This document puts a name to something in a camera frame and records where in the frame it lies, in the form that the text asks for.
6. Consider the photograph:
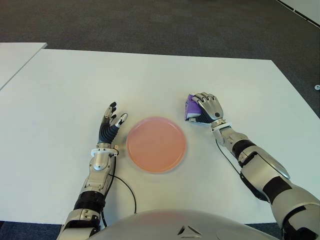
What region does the robot right hand black silver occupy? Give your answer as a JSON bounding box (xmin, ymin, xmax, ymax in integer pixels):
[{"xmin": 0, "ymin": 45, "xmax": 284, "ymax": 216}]
[{"xmin": 187, "ymin": 91, "xmax": 225, "ymax": 125}]

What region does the robot left hand black silver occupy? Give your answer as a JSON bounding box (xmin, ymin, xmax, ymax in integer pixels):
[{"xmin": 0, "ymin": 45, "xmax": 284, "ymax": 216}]
[{"xmin": 97, "ymin": 101, "xmax": 129, "ymax": 146}]

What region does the purple tissue paper pack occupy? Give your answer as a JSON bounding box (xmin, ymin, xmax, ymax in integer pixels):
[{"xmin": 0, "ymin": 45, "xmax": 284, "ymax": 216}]
[{"xmin": 184, "ymin": 93, "xmax": 204, "ymax": 122}]

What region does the round pink plate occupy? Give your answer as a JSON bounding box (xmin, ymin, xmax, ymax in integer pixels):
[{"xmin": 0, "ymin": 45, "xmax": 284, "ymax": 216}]
[{"xmin": 125, "ymin": 116, "xmax": 188, "ymax": 175}]

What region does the silver robot torso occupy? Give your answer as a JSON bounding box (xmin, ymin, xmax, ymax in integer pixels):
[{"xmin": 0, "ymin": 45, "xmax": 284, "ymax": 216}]
[{"xmin": 86, "ymin": 209, "xmax": 285, "ymax": 240}]

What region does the adjacent white table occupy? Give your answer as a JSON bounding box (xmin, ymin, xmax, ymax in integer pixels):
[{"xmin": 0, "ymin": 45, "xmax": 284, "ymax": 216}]
[{"xmin": 0, "ymin": 42, "xmax": 48, "ymax": 91}]

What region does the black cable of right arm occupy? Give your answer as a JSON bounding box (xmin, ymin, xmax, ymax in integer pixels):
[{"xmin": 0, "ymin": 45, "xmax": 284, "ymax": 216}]
[{"xmin": 214, "ymin": 139, "xmax": 242, "ymax": 176}]

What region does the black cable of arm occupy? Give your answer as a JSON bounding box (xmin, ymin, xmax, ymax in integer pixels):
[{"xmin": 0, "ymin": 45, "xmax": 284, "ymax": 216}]
[
  {"xmin": 99, "ymin": 152, "xmax": 137, "ymax": 228},
  {"xmin": 214, "ymin": 139, "xmax": 242, "ymax": 176}
]

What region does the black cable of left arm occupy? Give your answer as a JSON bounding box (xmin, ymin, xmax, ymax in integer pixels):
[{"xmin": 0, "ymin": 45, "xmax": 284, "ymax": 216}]
[{"xmin": 99, "ymin": 152, "xmax": 137, "ymax": 228}]

